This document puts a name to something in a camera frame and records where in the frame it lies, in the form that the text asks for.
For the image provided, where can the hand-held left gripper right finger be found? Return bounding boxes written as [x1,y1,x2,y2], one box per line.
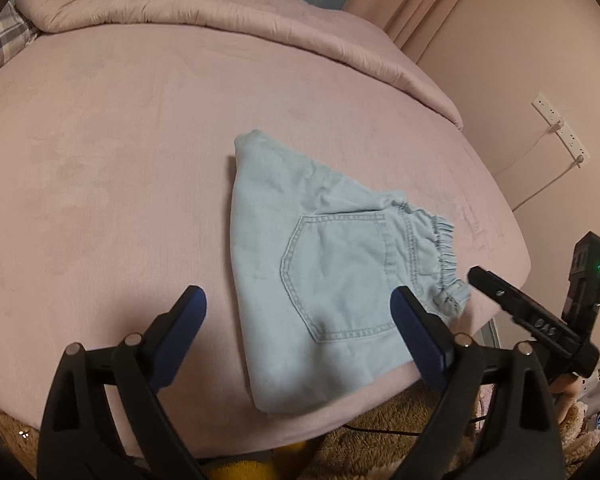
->
[390,286,567,480]

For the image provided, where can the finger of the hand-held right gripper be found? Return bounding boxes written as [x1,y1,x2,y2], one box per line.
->
[467,266,578,346]

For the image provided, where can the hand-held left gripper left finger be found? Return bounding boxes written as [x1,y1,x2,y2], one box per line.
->
[37,285,208,480]

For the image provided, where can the light blue denim pants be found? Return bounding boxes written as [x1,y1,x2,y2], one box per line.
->
[228,130,472,417]

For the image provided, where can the person's right hand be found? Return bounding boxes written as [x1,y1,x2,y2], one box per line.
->
[550,375,581,426]

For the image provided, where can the brown fuzzy garment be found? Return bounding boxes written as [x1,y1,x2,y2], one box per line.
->
[0,380,600,480]

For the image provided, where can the yellow plush item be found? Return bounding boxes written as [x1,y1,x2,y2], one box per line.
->
[200,439,317,480]

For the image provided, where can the pink bed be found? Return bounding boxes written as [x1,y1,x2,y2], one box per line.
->
[0,25,532,461]

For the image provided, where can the pink curtain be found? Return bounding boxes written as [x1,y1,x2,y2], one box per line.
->
[342,0,476,63]

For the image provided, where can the pink quilted comforter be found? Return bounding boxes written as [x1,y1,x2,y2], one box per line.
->
[15,0,465,131]

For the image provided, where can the plaid pillow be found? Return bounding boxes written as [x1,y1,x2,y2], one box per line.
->
[0,0,41,86]

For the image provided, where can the black cable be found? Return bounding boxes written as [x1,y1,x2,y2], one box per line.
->
[342,412,487,437]

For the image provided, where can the white power cable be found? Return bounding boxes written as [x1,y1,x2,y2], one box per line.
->
[511,157,586,212]
[492,122,566,178]

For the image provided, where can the white wall power strip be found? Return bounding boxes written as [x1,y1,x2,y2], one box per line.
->
[555,120,592,167]

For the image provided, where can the white wall socket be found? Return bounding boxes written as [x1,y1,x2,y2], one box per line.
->
[531,92,562,124]

